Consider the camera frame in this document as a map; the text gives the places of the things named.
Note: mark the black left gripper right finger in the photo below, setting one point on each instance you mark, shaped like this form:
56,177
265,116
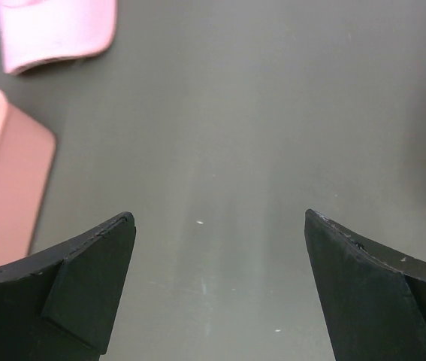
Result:
373,297

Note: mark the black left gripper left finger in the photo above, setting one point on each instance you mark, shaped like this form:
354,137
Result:
61,303

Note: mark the pink divided organizer tray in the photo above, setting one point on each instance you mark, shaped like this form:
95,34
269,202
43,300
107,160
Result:
27,149

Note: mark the pink baseball cap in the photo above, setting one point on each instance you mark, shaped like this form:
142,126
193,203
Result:
35,33

